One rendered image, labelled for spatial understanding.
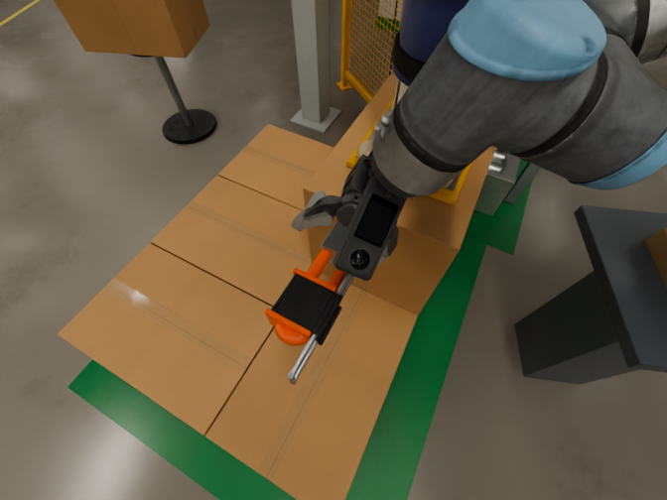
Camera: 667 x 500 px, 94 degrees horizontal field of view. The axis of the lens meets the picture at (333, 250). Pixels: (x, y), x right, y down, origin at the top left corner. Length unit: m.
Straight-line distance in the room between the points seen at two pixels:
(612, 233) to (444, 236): 0.65
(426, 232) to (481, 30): 0.53
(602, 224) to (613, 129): 0.96
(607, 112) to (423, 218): 0.50
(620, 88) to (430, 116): 0.13
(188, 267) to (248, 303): 0.27
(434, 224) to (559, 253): 1.51
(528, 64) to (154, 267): 1.21
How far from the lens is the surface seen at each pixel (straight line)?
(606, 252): 1.21
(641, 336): 1.12
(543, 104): 0.28
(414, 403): 1.57
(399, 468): 1.55
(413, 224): 0.75
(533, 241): 2.18
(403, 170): 0.31
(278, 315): 0.46
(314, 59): 2.35
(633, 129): 0.34
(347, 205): 0.39
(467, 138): 0.28
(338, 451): 0.98
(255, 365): 1.03
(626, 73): 0.34
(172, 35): 2.17
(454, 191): 0.82
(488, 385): 1.70
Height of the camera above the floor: 1.53
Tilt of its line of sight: 58 degrees down
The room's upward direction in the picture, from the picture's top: straight up
